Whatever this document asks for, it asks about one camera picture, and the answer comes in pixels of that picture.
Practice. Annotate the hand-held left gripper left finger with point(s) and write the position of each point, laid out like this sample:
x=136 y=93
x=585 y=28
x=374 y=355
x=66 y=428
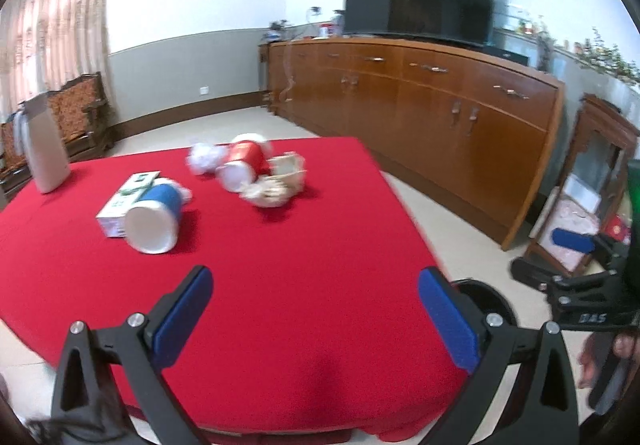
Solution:
x=182 y=320

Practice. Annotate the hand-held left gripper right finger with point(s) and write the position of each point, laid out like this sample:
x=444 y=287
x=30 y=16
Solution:
x=447 y=325

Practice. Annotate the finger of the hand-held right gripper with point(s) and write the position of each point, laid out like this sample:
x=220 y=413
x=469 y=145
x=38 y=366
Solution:
x=560 y=287
x=575 y=241

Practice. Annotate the black plastic bucket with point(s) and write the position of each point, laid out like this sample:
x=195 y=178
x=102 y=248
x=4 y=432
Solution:
x=492 y=300

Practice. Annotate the blue and white cup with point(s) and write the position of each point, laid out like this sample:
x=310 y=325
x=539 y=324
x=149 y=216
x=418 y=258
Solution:
x=157 y=215

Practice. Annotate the green and white box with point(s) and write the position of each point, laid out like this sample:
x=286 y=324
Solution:
x=135 y=187

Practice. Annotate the white tissue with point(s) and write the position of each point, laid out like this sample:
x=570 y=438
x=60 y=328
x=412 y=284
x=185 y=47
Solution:
x=205 y=159

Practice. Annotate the beige paper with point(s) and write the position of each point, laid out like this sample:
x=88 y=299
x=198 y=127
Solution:
x=280 y=185

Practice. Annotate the red paper cup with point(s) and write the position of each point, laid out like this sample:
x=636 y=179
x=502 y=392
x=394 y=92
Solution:
x=247 y=157

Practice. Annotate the person's right hand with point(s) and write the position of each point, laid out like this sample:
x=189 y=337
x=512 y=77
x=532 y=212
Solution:
x=592 y=360

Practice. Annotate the pink floral bag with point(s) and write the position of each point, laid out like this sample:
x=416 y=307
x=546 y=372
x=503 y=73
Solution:
x=575 y=225

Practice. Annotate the red tablecloth table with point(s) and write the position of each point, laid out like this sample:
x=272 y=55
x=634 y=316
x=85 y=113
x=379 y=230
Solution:
x=275 y=275

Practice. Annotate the carved wooden stand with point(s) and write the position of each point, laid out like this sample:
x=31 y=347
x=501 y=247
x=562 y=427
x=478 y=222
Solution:
x=597 y=120

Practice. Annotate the green trailing plant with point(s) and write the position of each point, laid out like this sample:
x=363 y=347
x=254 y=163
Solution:
x=607 y=57

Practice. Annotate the brown wooden sideboard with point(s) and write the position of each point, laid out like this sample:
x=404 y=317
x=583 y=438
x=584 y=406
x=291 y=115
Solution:
x=425 y=125

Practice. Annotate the glass vase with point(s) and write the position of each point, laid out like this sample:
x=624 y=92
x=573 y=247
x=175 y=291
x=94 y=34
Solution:
x=545 y=52

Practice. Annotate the black set-top box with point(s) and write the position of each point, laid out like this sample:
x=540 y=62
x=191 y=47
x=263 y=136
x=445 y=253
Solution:
x=507 y=56

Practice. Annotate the white thermos bottle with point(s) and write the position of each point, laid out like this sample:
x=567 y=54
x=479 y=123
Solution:
x=47 y=150

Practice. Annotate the wooden upholstered bench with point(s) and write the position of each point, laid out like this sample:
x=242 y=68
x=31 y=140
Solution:
x=80 y=110

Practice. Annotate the small dark side table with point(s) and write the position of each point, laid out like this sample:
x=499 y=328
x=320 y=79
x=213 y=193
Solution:
x=264 y=75

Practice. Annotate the small potted plant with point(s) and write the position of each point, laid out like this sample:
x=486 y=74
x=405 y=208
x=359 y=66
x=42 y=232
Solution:
x=277 y=31

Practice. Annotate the red and white container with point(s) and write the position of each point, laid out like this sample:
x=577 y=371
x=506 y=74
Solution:
x=326 y=30

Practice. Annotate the beige patterned curtain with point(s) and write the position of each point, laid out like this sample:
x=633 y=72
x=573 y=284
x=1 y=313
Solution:
x=55 y=10

